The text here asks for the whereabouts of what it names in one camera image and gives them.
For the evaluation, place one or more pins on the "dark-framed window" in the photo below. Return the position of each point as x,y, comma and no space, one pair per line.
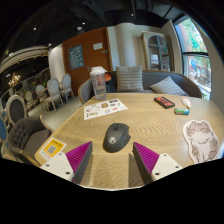
196,60

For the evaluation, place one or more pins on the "black backpack with orange top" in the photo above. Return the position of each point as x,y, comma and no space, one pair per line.
110,85

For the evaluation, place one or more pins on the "black computer mouse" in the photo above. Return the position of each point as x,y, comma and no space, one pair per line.
116,138

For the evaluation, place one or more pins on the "brown wooden door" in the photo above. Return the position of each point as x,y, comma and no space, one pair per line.
93,61

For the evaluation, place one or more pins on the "small green pack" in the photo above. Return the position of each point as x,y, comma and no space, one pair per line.
181,111

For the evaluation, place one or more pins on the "cat-shaped mouse pad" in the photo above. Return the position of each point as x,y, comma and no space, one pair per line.
201,141

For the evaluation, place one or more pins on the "pale arched display cabinet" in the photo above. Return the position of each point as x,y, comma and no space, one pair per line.
157,51

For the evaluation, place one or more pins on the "grey curved sofa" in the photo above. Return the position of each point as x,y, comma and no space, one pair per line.
156,78

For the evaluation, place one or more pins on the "white sticker sheet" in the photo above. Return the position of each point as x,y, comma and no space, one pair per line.
104,109

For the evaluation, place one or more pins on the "black and red flat case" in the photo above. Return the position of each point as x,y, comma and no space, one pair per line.
164,102

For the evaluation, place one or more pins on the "blue poster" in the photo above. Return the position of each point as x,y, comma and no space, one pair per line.
76,57

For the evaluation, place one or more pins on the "group of white dining chairs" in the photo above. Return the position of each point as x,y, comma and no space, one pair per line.
53,90

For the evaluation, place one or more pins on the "grey tufted armchair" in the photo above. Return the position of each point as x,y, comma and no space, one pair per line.
28,136

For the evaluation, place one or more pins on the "oval-back dark chair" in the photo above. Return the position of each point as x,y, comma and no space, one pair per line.
16,110

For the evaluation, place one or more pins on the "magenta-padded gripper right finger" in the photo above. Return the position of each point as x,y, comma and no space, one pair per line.
163,165

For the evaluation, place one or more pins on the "square striped cushion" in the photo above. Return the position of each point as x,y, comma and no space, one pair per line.
129,79

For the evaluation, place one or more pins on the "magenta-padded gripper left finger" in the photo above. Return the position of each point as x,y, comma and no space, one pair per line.
58,165

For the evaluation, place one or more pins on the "clear plastic shaker bottle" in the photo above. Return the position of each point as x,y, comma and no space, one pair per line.
98,85

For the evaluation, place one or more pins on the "white squeeze tube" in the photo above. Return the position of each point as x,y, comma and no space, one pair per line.
186,101

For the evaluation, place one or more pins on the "flat-lying striped cushion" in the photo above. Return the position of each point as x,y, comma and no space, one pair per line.
167,87

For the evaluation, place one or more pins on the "yellow and white code card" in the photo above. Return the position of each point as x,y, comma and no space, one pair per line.
52,149

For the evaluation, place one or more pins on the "lit chandelier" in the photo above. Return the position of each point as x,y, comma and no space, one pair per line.
14,80

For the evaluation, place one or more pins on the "small white door sign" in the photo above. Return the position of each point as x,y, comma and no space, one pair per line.
97,46

